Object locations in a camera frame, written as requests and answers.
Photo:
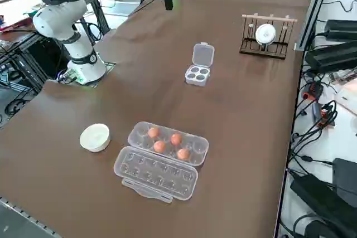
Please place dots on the brown egg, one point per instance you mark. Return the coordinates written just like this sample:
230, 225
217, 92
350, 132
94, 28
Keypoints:
153, 132
183, 154
159, 146
176, 139

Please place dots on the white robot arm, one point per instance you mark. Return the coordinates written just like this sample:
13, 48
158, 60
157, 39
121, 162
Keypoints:
83, 59

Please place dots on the transparent four-slot egg tray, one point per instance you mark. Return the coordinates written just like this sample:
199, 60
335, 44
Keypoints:
203, 54

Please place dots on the transparent twelve-slot egg tray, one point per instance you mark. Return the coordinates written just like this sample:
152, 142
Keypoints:
156, 171

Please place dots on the white round bowl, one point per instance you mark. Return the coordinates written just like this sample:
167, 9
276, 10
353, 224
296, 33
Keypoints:
94, 137

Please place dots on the orange black plug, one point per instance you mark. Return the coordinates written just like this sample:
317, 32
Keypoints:
312, 90
325, 115

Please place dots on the light wooden board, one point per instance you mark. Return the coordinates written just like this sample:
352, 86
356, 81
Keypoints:
348, 96

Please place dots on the large black power adapter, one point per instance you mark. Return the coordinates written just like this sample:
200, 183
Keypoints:
320, 201

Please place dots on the aluminium frame post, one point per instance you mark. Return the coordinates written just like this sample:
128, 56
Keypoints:
313, 6

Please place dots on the black equipment frame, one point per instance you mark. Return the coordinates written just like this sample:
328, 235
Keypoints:
42, 54

